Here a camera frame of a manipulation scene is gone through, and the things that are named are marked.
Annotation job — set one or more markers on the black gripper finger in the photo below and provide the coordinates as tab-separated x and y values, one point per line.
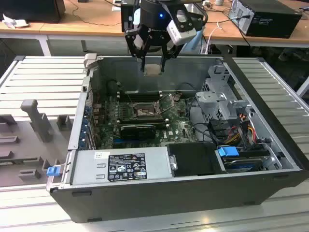
170	53
135	46

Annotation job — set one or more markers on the CPU silver plate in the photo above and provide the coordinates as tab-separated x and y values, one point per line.
152	70

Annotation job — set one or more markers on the thin metal locking lever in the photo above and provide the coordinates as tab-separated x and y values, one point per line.
165	104
130	97

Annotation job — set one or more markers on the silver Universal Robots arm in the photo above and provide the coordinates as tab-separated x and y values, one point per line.
136	17

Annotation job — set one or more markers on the black RAM slot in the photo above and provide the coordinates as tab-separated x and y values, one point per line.
144	120
159	125
130	98

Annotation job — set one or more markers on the CPU socket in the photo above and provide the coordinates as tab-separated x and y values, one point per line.
144	112

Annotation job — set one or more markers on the blue expansion slot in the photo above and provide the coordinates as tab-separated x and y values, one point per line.
117	140

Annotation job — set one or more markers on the small black box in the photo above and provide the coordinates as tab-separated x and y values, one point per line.
126	17

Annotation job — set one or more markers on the pale blue teach pendant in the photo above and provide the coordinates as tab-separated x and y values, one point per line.
196	41

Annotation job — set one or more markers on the wooden desk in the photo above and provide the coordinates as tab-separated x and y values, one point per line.
96	26

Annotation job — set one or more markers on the round coin battery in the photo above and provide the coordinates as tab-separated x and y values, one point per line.
178	97

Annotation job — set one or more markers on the white power adapter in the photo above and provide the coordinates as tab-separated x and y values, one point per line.
207	3

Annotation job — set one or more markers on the grey metal drive cage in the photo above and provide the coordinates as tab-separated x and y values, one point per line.
210	99

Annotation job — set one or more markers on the white cup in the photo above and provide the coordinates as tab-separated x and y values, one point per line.
219	2

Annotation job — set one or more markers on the green motherboard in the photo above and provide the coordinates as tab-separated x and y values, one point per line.
178	130

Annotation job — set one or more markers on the black graphics card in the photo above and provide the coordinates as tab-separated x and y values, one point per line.
137	132

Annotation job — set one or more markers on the black desktop computer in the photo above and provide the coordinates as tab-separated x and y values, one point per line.
272	24

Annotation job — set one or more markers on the black plastic shroud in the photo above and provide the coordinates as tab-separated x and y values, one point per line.
193	159

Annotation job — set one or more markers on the large black box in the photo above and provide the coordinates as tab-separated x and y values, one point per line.
31	9

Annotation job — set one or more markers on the hard disk in blue carrier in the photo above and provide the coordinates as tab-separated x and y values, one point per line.
228	154

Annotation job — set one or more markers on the crumpled white paper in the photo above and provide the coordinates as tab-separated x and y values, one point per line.
14	23

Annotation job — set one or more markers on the grey power supply unit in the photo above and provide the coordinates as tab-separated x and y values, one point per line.
84	169

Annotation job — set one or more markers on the grey parts rack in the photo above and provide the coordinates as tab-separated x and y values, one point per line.
29	145

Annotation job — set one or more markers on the black open PC case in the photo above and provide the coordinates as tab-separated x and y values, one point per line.
169	203

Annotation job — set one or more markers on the blue plastic case latch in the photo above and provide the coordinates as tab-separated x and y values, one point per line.
52	171

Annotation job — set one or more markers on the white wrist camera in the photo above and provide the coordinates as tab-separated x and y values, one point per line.
179	33

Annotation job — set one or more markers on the white metal frame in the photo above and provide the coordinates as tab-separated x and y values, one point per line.
304	87

